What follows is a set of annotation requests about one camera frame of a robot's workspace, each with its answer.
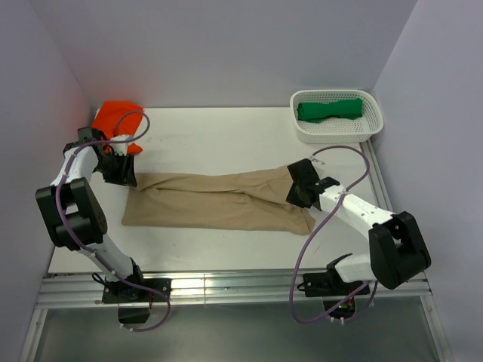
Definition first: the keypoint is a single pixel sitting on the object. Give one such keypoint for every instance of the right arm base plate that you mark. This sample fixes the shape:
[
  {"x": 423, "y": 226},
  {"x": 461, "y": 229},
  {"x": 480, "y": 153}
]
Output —
[{"x": 322, "y": 284}]

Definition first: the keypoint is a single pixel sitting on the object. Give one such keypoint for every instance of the white plastic basket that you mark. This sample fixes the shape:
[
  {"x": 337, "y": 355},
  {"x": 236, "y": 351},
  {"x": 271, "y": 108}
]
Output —
[{"x": 337, "y": 130}]

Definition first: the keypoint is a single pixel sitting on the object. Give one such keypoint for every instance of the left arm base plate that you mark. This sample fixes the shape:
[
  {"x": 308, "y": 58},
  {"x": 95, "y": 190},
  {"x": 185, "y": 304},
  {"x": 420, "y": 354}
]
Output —
[{"x": 120, "y": 293}]

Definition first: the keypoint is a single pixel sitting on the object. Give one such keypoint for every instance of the beige t-shirt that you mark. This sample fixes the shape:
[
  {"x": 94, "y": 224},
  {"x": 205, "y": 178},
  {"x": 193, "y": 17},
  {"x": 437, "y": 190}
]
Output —
[{"x": 251, "y": 201}]

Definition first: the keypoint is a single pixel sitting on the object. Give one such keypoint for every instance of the orange t-shirt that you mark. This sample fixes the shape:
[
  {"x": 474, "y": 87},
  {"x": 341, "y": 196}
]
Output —
[{"x": 118, "y": 120}]

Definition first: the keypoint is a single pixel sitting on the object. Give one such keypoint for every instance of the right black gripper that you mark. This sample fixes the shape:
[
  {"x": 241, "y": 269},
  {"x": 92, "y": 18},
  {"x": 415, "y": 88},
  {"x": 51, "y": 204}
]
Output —
[{"x": 293, "y": 198}]

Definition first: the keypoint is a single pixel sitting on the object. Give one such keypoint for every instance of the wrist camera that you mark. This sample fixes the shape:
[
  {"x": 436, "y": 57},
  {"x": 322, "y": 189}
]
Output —
[
  {"x": 120, "y": 143},
  {"x": 316, "y": 162}
]

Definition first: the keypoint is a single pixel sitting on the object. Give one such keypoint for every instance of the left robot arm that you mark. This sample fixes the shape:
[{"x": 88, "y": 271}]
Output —
[{"x": 75, "y": 220}]

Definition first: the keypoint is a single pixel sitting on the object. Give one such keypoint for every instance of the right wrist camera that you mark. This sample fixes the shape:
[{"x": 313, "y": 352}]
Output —
[{"x": 316, "y": 162}]

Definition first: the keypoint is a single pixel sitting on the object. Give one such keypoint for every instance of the rolled green t-shirt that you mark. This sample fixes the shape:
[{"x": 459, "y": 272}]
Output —
[{"x": 318, "y": 112}]

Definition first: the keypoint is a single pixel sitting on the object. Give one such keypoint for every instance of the aluminium rail frame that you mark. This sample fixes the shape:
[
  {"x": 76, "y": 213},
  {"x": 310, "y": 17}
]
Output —
[{"x": 230, "y": 302}]

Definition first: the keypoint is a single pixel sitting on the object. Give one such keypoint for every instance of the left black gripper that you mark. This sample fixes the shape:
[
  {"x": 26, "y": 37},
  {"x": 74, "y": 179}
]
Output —
[{"x": 126, "y": 174}]

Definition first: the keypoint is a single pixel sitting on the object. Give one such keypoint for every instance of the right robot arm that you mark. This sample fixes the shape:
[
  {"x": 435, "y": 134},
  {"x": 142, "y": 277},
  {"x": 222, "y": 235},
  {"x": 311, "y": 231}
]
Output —
[{"x": 396, "y": 249}]

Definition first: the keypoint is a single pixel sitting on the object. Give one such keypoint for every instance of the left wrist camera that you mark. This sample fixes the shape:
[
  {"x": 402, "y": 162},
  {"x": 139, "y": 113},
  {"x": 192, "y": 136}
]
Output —
[{"x": 120, "y": 143}]

